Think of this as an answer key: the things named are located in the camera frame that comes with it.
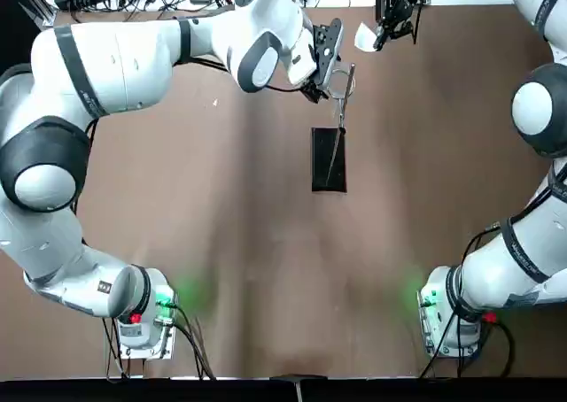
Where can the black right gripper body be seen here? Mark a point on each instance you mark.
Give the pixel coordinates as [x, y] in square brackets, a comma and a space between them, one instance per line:
[401, 1]

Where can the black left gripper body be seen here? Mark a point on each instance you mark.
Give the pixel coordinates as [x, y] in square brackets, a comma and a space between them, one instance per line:
[328, 48]

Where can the white filter paper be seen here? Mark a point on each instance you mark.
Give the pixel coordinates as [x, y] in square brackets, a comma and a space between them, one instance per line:
[365, 39]

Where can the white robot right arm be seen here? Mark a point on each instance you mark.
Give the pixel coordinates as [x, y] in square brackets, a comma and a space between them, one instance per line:
[540, 110]

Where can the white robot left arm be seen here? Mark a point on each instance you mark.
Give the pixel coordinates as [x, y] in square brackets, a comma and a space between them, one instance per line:
[111, 65]

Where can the black base metal rod stand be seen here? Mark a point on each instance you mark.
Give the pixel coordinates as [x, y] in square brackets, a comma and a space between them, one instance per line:
[323, 163]

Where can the aluminium frame rail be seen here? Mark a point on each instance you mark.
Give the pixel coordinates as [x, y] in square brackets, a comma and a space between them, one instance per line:
[48, 17]

